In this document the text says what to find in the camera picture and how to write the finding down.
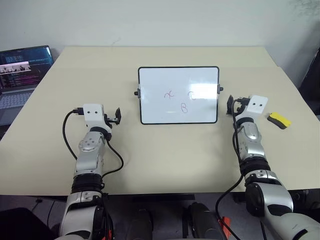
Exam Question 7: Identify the black floor object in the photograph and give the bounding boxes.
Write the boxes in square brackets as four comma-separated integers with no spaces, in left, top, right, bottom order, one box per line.
[0,206,55,240]

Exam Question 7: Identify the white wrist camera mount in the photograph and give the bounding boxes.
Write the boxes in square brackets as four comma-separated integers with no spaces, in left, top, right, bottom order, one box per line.
[83,103,113,133]
[236,94,269,124]

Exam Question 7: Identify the black object beside table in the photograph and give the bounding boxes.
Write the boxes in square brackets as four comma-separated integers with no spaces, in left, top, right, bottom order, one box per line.
[298,49,320,117]

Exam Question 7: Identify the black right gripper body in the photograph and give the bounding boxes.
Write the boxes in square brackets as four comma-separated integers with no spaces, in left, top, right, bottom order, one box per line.
[234,97,250,115]

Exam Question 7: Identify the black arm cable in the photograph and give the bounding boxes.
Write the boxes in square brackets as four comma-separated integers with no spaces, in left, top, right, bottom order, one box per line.
[62,107,125,179]
[215,98,251,240]

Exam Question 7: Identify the dark rounded shape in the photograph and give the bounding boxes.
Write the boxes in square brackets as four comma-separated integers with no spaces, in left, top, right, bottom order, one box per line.
[126,208,154,240]
[186,201,222,240]

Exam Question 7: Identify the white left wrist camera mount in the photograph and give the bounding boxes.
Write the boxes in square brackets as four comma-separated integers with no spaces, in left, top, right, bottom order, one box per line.
[83,103,113,133]

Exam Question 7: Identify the black-framed small whiteboard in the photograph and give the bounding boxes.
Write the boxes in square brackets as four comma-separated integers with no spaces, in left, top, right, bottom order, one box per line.
[133,65,224,125]

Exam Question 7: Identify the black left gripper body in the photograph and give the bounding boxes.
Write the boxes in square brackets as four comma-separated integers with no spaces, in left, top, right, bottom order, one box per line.
[103,113,119,125]

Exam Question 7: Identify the red tape piece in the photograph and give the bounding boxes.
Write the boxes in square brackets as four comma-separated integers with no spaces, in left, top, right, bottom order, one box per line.
[219,216,232,237]

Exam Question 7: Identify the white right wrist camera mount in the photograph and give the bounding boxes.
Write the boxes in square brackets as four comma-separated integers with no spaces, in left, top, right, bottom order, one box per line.
[236,94,269,124]

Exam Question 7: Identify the black table foot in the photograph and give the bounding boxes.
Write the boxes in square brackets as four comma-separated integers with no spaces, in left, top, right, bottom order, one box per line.
[231,191,248,204]

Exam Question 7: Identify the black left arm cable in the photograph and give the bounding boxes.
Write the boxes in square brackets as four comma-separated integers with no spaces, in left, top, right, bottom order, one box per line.
[62,107,125,179]

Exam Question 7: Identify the yellow and black eraser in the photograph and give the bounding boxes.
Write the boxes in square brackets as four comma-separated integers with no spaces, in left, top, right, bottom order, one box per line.
[265,112,293,131]

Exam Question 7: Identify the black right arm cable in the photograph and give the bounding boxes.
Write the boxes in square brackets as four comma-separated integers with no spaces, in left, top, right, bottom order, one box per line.
[215,98,251,240]

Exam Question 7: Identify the open laptop computer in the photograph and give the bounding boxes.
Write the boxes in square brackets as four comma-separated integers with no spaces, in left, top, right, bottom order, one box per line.
[0,45,55,127]

